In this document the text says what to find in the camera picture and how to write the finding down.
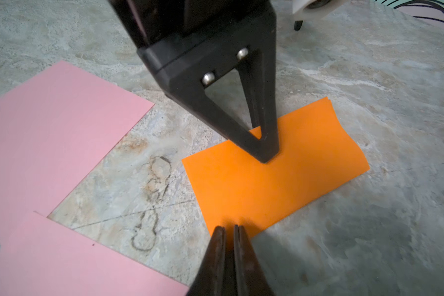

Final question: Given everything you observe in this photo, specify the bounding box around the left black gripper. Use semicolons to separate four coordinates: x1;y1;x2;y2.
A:
109;0;279;164

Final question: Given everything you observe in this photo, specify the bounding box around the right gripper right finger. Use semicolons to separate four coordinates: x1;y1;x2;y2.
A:
234;225;275;296

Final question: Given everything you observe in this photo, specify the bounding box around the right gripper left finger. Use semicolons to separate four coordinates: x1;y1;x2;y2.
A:
186;226;226;296

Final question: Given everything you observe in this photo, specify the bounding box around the orange square paper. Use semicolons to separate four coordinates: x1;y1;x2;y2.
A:
182;98;370;248

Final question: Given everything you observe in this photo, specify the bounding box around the left pink paper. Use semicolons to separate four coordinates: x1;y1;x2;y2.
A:
0;61;152;244

